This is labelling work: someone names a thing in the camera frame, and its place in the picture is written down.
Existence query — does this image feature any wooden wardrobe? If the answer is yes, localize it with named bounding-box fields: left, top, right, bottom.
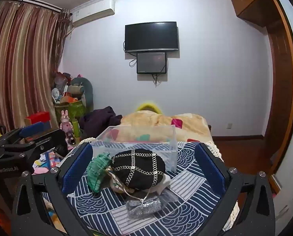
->
left=230, top=0, right=293, bottom=177

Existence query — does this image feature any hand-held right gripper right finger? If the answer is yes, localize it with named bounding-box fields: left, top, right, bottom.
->
left=195, top=142, right=276, bottom=236

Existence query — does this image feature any grey green plush toy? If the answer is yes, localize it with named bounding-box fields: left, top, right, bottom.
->
left=68, top=75, right=94, bottom=109

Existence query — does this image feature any red box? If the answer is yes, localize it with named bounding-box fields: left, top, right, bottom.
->
left=25, top=111, right=51, bottom=126

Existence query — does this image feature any curtain rail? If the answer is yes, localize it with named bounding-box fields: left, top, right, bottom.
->
left=0, top=0, right=64, bottom=13

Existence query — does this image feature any dark purple cloth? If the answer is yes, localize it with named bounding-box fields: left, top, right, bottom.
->
left=79, top=106, right=123, bottom=140

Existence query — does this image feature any striped red brown curtain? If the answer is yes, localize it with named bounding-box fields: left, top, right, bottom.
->
left=0, top=1, right=71, bottom=133

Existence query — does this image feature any pink rabbit figure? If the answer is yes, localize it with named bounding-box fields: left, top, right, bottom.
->
left=60, top=109, right=74, bottom=138

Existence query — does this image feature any white air conditioner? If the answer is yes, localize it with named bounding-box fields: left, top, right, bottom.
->
left=71, top=0, right=116, bottom=27

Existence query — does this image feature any beige fleece blanket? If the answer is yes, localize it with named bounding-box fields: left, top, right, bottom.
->
left=120, top=111, right=214, bottom=146

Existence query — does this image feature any black beret with silver chains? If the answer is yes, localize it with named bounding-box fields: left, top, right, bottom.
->
left=111, top=149, right=166, bottom=190

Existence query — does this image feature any large black wall television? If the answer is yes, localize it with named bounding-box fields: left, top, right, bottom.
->
left=125, top=21, right=180, bottom=53

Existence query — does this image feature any colourful printed cloth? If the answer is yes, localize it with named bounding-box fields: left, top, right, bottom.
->
left=33, top=150, right=68, bottom=175

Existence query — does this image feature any green bottle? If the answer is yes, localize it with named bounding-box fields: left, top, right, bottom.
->
left=72, top=118, right=80, bottom=138

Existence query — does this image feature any pile of household clutter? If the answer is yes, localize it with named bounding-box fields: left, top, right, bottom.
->
left=52, top=71, right=72, bottom=104

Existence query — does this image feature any green shopping bag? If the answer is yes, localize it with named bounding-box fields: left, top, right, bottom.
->
left=55, top=100, right=87, bottom=126

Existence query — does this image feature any small black wall monitor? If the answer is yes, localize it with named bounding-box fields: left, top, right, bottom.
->
left=137, top=52, right=167, bottom=74

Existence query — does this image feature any green knitted cloth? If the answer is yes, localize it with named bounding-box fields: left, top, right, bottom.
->
left=87, top=153, right=112, bottom=193

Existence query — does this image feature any white lace bedspread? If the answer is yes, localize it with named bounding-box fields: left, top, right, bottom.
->
left=187, top=139, right=226, bottom=163

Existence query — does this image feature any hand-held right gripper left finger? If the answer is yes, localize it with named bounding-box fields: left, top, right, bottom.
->
left=11, top=141, right=95, bottom=236

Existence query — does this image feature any blue patterned mat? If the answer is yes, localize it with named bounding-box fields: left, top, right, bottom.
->
left=68, top=141, right=238, bottom=236

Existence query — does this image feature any clear plastic box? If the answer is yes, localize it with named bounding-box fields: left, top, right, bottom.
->
left=90, top=125, right=178, bottom=172

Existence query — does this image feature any silver glitter pouch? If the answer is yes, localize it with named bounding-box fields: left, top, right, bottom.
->
left=126, top=195, right=163, bottom=220

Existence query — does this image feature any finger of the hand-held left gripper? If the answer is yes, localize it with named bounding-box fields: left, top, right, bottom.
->
left=2, top=128, right=69, bottom=158
left=0, top=121, right=51, bottom=149

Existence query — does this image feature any yellow plush item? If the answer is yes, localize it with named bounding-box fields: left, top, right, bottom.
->
left=137, top=101, right=163, bottom=115

